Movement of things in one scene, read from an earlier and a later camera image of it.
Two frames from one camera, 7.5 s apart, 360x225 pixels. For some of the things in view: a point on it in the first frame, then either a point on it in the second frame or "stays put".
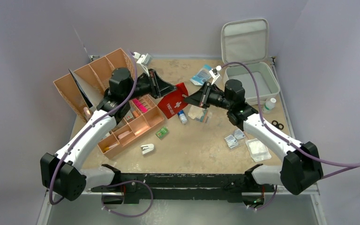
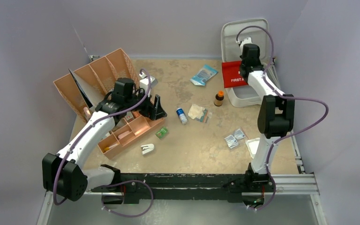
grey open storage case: (244, 50) stays put
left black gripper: (158, 87) → (153, 111)
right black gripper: (206, 95) → (246, 63)
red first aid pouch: (169, 104) → (231, 72)
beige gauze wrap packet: (198, 114) stays put
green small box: (161, 133) stays put
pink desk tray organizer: (142, 114) stays put
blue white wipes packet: (202, 75) stays put
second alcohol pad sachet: (238, 134) stays put
